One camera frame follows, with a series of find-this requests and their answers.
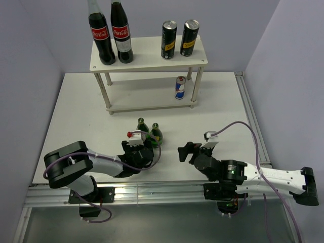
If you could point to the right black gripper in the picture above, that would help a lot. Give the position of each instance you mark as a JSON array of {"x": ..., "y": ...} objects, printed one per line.
[{"x": 191, "y": 148}]

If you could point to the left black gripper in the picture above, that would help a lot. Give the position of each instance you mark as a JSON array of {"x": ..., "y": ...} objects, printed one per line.
[{"x": 127, "y": 149}]

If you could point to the Red Bull can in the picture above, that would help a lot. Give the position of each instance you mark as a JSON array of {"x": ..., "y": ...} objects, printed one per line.
[{"x": 180, "y": 87}]

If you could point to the dark gold-band beverage can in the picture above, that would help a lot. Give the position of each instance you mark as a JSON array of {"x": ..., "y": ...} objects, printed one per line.
[{"x": 190, "y": 32}]

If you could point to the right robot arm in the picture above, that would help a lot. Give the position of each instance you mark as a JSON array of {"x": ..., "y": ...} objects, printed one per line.
[{"x": 228, "y": 179}]

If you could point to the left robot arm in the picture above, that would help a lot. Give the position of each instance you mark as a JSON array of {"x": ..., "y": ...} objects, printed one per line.
[{"x": 68, "y": 166}]

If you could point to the white two-tier shelf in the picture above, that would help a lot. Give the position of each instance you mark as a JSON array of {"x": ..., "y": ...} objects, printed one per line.
[{"x": 148, "y": 83}]

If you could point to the front green glass bottle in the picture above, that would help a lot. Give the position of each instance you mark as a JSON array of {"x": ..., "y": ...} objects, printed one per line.
[{"x": 157, "y": 134}]

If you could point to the green glass bottle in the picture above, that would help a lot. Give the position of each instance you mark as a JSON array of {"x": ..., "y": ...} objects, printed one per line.
[
  {"x": 143, "y": 127},
  {"x": 157, "y": 134}
]

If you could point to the rear green glass bottle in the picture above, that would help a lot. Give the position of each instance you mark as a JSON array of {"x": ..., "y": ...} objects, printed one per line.
[{"x": 143, "y": 127}]

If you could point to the right Coca-Cola glass bottle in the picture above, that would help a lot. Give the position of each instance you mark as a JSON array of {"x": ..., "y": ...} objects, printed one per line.
[{"x": 121, "y": 32}]

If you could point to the coca-cola glass bottle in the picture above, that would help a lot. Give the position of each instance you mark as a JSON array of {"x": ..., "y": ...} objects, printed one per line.
[
  {"x": 121, "y": 32},
  {"x": 100, "y": 33}
]

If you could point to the left Coca-Cola glass bottle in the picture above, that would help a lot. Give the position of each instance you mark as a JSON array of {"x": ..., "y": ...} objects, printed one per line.
[{"x": 100, "y": 33}]

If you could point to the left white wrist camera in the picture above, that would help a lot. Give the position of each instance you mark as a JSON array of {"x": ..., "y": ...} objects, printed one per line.
[{"x": 135, "y": 138}]

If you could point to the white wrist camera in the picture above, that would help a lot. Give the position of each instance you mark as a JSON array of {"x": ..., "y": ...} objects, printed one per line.
[
  {"x": 135, "y": 138},
  {"x": 211, "y": 139}
]

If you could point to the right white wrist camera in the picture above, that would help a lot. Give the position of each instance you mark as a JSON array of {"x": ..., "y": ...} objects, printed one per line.
[{"x": 211, "y": 139}]

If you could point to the aluminium frame rail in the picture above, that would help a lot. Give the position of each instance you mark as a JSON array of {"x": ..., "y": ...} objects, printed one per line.
[{"x": 164, "y": 204}]

